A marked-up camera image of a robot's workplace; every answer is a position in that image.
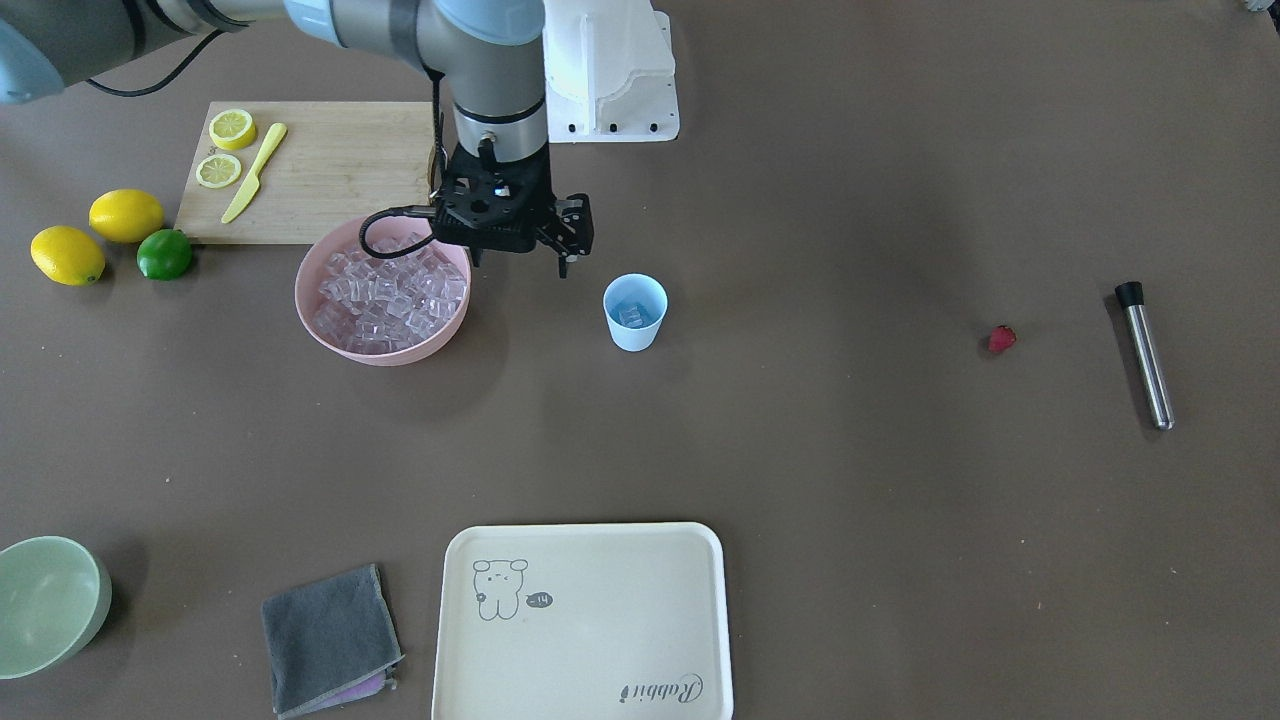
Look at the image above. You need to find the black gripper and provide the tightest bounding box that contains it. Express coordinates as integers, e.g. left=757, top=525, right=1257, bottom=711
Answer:
left=431, top=145, right=594, bottom=279

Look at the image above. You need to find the red strawberry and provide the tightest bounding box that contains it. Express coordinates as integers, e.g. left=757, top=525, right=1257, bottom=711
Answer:
left=986, top=325, right=1018, bottom=355

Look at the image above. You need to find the steel muddler black tip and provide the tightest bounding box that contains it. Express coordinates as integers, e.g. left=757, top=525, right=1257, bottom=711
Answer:
left=1114, top=281, right=1176, bottom=430

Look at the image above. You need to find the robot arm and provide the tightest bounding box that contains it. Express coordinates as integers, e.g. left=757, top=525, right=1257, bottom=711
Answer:
left=1, top=1, right=594, bottom=277

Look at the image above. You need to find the light blue cup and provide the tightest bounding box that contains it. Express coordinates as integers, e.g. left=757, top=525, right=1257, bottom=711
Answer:
left=602, top=273, right=669, bottom=352

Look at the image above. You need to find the pink bowl of ice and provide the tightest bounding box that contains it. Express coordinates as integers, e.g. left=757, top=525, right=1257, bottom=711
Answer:
left=293, top=217, right=472, bottom=366

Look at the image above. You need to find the wooden cutting board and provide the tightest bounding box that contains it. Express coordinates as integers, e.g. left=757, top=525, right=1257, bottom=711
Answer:
left=173, top=100, right=434, bottom=245

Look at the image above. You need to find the yellow plastic knife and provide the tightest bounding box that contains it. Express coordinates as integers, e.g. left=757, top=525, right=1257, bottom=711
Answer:
left=220, top=122, right=289, bottom=224

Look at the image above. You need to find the lemon slice upper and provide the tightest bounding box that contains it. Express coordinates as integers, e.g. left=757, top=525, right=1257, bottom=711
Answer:
left=207, top=108, right=259, bottom=151

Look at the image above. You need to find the lemon slice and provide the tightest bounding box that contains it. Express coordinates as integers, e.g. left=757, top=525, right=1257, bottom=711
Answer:
left=207, top=108, right=259, bottom=151
left=193, top=152, right=243, bottom=190

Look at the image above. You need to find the lemon slice lower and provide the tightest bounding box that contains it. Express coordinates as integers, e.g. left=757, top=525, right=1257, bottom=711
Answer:
left=193, top=152, right=243, bottom=190

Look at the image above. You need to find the green lime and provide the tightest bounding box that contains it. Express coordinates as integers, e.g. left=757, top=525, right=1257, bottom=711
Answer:
left=136, top=229, right=195, bottom=281

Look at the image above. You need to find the cream rabbit tray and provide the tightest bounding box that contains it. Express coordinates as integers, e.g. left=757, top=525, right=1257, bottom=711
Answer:
left=430, top=521, right=735, bottom=719

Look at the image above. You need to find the yellow lemon near board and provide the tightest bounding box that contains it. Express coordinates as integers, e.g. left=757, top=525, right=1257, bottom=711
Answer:
left=88, top=188, right=165, bottom=243

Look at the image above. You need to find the grey folded cloth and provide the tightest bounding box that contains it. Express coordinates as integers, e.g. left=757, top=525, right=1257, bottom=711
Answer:
left=260, top=562, right=404, bottom=719

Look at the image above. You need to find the yellow lemon outer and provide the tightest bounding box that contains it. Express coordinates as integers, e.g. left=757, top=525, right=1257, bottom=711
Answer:
left=29, top=225, right=108, bottom=287

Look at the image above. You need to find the mint green bowl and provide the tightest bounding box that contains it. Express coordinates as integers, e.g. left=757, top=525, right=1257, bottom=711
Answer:
left=1, top=536, right=113, bottom=680

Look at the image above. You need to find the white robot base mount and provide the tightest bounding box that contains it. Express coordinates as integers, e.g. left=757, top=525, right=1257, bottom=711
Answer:
left=541, top=1, right=680, bottom=143

